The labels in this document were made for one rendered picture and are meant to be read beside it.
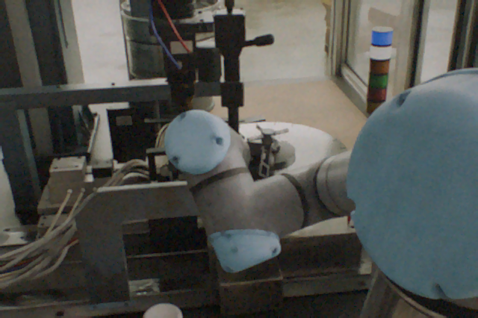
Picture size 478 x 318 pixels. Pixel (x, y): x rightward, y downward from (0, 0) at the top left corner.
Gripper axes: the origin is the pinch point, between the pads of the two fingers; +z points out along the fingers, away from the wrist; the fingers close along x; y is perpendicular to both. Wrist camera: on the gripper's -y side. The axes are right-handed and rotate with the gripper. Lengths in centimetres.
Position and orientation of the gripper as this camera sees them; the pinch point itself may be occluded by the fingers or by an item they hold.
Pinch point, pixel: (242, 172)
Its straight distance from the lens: 100.6
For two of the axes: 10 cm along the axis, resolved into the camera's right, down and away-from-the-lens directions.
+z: 2.3, 1.4, 9.6
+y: 9.6, 1.1, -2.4
